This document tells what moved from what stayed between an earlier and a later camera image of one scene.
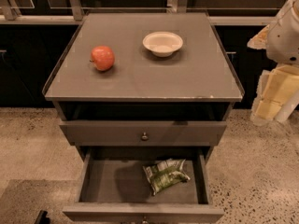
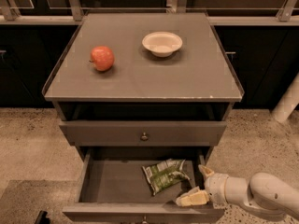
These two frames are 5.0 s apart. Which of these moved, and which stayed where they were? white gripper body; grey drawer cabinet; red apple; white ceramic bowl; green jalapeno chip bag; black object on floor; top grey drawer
Moved: white gripper body
Stayed: grey drawer cabinet; red apple; top grey drawer; white ceramic bowl; green jalapeno chip bag; black object on floor
